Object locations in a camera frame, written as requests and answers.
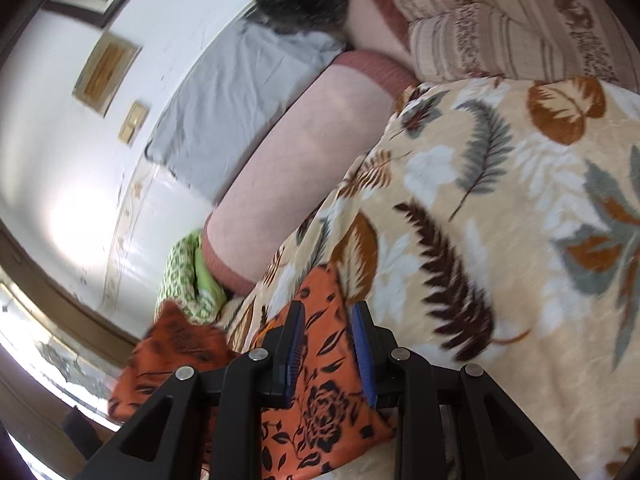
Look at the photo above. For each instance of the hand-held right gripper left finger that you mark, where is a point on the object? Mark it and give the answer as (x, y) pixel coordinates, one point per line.
(295, 352)

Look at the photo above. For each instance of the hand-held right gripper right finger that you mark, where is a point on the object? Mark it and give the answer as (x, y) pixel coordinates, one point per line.
(362, 357)

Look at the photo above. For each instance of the orange floral garment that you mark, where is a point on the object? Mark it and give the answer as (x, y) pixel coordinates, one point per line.
(325, 410)

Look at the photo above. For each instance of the green patterned pillow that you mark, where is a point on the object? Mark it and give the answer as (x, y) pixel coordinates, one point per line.
(182, 270)

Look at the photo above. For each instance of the beige leaf print blanket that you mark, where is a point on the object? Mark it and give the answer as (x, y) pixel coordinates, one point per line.
(500, 260)

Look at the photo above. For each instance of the pink bolster cushion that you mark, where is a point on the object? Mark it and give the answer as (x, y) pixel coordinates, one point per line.
(300, 160)
(370, 20)

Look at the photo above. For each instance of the metal framed window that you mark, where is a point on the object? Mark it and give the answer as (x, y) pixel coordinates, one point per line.
(45, 350)

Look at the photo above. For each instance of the grey cloth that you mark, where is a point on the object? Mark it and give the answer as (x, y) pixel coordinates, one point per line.
(225, 110)

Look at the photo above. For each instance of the small framed picture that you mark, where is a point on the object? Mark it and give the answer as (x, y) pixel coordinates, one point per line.
(105, 75)

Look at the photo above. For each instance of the wall switch plate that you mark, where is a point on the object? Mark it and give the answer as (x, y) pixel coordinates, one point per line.
(134, 124)

